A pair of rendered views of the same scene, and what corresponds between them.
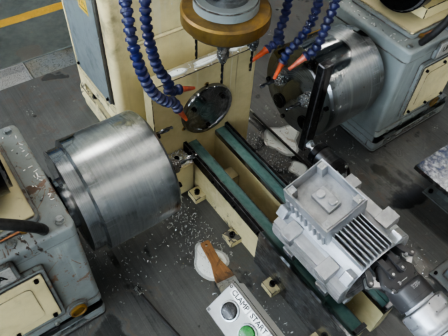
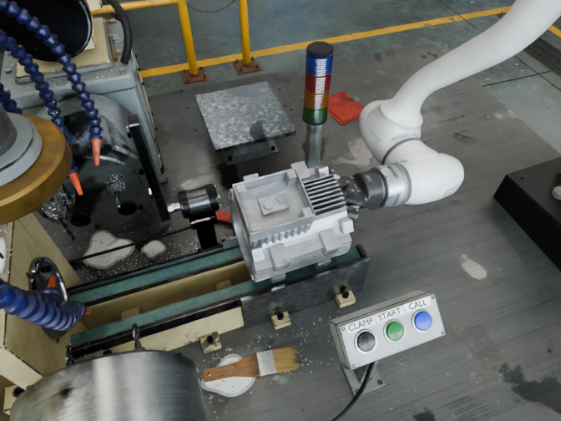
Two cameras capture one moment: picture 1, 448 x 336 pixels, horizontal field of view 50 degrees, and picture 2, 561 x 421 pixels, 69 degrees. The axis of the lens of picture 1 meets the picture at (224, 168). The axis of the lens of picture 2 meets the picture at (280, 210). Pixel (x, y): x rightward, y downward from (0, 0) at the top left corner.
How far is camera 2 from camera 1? 0.48 m
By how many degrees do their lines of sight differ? 43
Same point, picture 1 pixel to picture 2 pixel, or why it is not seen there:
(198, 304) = (277, 404)
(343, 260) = (329, 221)
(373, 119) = not seen: hidden behind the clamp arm
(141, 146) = (120, 380)
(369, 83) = not seen: hidden behind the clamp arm
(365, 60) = (112, 109)
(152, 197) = (191, 396)
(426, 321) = (397, 186)
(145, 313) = not seen: outside the picture
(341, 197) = (275, 190)
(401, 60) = (128, 88)
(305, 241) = (293, 248)
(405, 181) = (210, 171)
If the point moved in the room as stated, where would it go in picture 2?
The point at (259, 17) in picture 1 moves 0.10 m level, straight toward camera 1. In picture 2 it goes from (44, 129) to (108, 149)
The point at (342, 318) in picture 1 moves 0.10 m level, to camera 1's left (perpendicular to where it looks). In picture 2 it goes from (347, 260) to (336, 299)
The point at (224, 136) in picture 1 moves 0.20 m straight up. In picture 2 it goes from (86, 299) to (42, 242)
